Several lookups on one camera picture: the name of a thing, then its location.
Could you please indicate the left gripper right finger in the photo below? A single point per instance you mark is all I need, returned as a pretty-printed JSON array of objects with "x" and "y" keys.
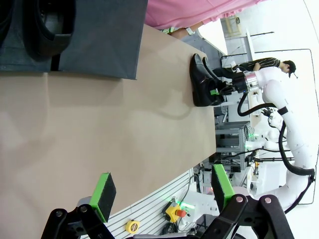
[{"x": 221, "y": 186}]

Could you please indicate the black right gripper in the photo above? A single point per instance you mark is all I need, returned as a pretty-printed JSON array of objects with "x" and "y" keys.
[{"x": 238, "y": 84}]

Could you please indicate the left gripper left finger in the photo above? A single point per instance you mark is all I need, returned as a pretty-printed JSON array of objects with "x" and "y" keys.
[{"x": 104, "y": 196}]

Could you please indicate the black leather shoe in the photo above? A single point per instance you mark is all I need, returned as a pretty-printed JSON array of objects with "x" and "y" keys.
[
  {"x": 199, "y": 84},
  {"x": 208, "y": 67},
  {"x": 42, "y": 49}
]

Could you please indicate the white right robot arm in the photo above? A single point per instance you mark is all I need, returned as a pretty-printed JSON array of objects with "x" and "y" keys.
[{"x": 299, "y": 139}]

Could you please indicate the person's left forearm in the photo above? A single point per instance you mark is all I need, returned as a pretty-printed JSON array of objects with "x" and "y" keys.
[{"x": 224, "y": 12}]

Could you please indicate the person's left hand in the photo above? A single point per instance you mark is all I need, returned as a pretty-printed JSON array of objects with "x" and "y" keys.
[{"x": 180, "y": 33}]

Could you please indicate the yellow tape measure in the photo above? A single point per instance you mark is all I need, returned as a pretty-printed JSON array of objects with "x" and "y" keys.
[{"x": 131, "y": 226}]

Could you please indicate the person in striped black shirt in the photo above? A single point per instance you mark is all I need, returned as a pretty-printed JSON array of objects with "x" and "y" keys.
[{"x": 264, "y": 63}]

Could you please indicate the white table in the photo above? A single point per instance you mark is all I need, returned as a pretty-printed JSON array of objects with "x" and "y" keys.
[{"x": 214, "y": 35}]

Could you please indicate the yellow emergency stop button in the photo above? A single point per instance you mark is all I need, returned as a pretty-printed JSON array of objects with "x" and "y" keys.
[{"x": 172, "y": 211}]

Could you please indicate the silver wrist watch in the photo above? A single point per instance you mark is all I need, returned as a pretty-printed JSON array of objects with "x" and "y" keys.
[{"x": 190, "y": 31}]

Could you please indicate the white lab robot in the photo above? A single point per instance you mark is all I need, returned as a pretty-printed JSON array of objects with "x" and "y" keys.
[{"x": 271, "y": 134}]

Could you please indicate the person in pink hoodie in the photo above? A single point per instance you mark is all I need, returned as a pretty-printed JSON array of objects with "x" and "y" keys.
[{"x": 179, "y": 12}]

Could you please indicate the aluminium frame rack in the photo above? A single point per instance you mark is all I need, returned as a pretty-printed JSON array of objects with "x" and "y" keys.
[{"x": 231, "y": 139}]

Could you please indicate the light wooden frame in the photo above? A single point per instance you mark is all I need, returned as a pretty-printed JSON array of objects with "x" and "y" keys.
[{"x": 234, "y": 25}]

